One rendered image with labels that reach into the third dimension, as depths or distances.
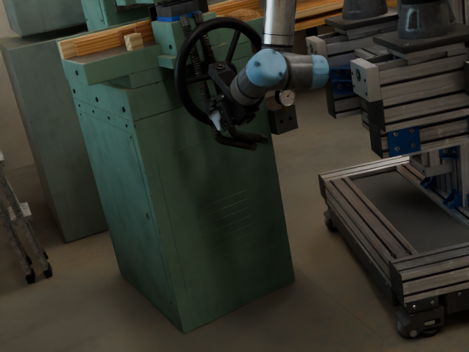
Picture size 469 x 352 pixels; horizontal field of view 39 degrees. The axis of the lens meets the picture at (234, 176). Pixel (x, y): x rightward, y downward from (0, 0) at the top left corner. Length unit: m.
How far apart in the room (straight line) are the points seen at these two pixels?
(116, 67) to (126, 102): 0.10
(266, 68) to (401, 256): 0.77
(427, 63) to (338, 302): 0.82
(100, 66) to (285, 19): 0.54
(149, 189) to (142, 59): 0.38
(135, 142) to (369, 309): 0.88
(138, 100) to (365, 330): 0.94
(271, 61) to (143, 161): 0.64
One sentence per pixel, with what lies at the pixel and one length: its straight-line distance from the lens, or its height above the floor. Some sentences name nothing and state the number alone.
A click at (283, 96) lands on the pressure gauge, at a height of 0.66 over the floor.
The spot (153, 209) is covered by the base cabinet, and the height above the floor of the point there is 0.44.
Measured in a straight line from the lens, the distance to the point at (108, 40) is 1.98.
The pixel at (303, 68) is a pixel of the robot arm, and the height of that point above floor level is 0.85.
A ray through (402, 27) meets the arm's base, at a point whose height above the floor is 0.85.
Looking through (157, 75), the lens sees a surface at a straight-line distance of 1.87.
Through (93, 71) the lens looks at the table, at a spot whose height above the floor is 0.87.
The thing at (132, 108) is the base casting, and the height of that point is 0.75.
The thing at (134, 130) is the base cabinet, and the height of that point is 0.69.
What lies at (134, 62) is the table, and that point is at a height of 0.87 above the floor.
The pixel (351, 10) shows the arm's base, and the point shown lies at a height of 0.85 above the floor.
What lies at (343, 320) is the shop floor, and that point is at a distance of 2.07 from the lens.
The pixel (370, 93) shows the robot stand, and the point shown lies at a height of 0.71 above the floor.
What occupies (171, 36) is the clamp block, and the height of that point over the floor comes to 0.92.
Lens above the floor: 1.16
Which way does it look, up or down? 20 degrees down
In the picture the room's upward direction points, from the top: 11 degrees counter-clockwise
